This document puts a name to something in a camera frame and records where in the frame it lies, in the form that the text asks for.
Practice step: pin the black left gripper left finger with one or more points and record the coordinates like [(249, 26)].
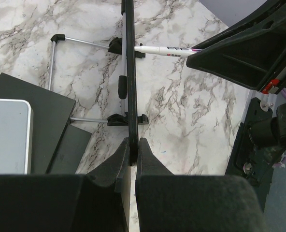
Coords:
[(94, 202)]

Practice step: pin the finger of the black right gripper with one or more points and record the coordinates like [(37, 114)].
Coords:
[(267, 23)]

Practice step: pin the black whiteboard stand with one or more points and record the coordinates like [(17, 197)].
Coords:
[(115, 47)]

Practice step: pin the black framed whiteboard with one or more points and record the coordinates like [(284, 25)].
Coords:
[(129, 39)]

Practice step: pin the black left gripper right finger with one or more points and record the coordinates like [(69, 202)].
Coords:
[(192, 203)]

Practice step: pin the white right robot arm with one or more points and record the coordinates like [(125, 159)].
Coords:
[(249, 161)]

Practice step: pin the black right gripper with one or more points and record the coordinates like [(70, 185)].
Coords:
[(255, 66)]

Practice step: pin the white marker pen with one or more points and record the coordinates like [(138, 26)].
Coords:
[(167, 51)]

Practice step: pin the white square box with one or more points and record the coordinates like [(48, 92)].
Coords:
[(16, 128)]

